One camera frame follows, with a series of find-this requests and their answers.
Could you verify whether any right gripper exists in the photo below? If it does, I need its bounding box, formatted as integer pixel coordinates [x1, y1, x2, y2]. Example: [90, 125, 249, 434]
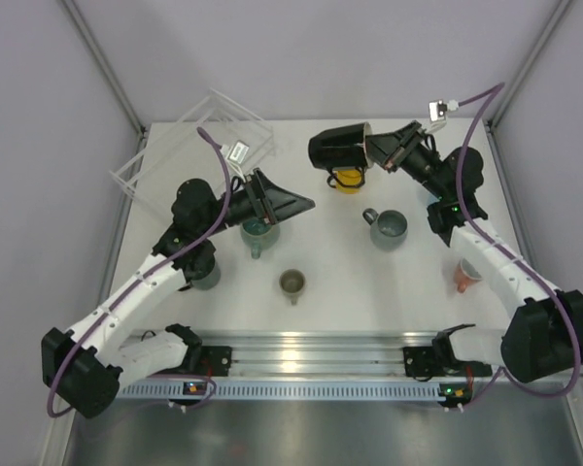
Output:
[352, 121, 449, 202]

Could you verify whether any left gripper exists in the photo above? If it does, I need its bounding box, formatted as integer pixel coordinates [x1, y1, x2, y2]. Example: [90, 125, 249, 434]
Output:
[199, 168, 314, 238]

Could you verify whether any black mug white inside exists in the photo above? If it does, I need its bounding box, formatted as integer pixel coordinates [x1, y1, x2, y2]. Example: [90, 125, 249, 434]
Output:
[308, 122, 371, 172]

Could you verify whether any yellow enamel mug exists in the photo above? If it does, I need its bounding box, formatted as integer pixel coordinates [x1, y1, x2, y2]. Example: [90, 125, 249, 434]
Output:
[326, 168, 365, 194]

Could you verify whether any grey blue glazed mug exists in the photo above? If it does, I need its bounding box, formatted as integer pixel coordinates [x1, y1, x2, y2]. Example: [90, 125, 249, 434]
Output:
[362, 208, 408, 251]

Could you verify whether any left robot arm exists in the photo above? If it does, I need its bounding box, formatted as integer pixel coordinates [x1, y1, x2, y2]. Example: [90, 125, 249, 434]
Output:
[41, 169, 315, 419]

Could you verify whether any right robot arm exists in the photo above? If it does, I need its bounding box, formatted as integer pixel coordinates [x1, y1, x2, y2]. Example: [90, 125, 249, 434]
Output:
[364, 121, 583, 383]

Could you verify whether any clear acrylic dish rack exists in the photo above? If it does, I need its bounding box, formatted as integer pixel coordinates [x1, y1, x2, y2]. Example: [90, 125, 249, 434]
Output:
[111, 89, 275, 230]

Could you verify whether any teal speckled ceramic mug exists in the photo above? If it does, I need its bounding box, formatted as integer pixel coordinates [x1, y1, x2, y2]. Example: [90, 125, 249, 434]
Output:
[240, 219, 280, 259]

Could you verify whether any small grey beige cup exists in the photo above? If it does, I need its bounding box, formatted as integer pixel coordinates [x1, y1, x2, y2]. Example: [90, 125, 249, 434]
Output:
[278, 269, 306, 305]

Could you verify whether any dark green mug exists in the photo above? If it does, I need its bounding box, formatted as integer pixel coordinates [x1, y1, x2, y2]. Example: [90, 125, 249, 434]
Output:
[179, 258, 222, 292]

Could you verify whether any small pink cup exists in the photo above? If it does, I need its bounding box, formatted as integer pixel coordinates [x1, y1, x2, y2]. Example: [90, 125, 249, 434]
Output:
[454, 258, 482, 293]

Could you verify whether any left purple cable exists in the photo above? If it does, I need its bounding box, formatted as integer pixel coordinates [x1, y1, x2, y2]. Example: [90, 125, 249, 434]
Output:
[46, 126, 234, 418]

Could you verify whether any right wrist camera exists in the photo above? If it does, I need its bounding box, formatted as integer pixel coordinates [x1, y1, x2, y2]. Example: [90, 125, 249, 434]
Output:
[429, 100, 449, 123]

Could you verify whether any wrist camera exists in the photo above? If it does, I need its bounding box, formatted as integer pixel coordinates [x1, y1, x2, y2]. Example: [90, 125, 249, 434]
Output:
[429, 100, 449, 123]
[226, 141, 250, 164]

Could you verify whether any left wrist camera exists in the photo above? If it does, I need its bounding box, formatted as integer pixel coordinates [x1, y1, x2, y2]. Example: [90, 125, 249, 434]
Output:
[226, 141, 250, 164]

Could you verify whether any aluminium mounting rail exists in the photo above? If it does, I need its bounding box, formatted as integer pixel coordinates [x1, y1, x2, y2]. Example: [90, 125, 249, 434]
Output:
[116, 329, 506, 380]

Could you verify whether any perforated cable tray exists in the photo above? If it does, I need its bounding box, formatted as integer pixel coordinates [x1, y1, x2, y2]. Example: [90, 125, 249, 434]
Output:
[118, 380, 453, 401]

